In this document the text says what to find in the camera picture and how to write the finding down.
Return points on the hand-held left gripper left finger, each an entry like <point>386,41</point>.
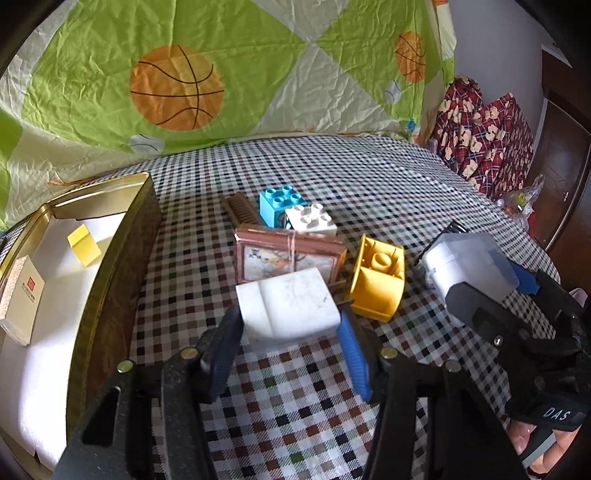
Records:
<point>217,355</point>

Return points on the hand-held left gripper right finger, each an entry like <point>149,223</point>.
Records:
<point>354,355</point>

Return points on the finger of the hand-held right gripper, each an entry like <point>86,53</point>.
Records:
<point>526,280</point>
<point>485,318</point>

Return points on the translucent plastic box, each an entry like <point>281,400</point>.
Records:
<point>466,261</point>

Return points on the yellow building block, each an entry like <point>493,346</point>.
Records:
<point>376,281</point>

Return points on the white foam block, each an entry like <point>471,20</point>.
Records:
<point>286,300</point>

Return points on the brown picture frame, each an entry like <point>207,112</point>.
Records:
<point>258,258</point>

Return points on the gold tin box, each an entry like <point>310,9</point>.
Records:
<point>124,277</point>

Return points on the white building block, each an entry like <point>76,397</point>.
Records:
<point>311,221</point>

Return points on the dark brown comb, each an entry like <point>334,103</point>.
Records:
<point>240,208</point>

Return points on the person's right hand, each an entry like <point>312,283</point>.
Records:
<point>570,450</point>

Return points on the clear plastic bag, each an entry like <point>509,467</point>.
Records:
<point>521,198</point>

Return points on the black binder clip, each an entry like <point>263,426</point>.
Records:
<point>455,227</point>

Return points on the dark wooden door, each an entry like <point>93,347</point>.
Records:
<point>563,161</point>

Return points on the red plaid bear cushion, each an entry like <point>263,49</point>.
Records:
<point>457,120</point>
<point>503,147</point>

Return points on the blue building block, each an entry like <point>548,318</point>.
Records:
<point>277,205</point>

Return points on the small yellow cube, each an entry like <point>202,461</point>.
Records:
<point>85,247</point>

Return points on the checkered tablecloth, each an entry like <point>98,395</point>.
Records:
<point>369,184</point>

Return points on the cork block with white face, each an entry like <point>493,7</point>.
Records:
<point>21,300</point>

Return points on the white paper sheet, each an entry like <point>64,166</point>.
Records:
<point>556,53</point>

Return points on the green basketball print sheet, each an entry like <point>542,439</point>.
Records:
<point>231,46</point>

